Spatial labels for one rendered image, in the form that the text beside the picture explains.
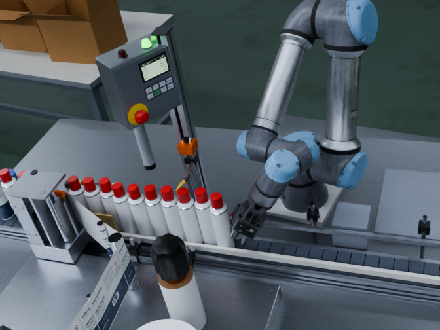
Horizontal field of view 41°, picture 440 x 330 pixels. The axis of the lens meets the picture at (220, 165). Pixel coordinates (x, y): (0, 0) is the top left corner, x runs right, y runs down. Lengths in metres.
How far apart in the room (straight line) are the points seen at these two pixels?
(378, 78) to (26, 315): 3.01
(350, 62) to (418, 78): 2.56
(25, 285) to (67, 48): 1.66
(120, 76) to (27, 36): 2.04
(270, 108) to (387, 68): 2.74
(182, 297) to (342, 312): 0.44
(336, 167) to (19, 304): 0.98
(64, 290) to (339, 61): 1.01
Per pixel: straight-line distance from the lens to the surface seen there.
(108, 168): 2.25
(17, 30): 3.52
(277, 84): 1.59
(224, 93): 4.16
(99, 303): 1.51
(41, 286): 1.82
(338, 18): 1.58
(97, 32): 3.09
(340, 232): 1.62
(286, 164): 1.41
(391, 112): 3.80
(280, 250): 1.70
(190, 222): 1.68
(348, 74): 1.62
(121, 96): 1.50
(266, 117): 1.58
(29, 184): 1.76
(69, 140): 2.49
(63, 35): 3.19
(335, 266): 1.61
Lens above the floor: 2.11
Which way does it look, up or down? 37 degrees down
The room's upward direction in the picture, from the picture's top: 11 degrees counter-clockwise
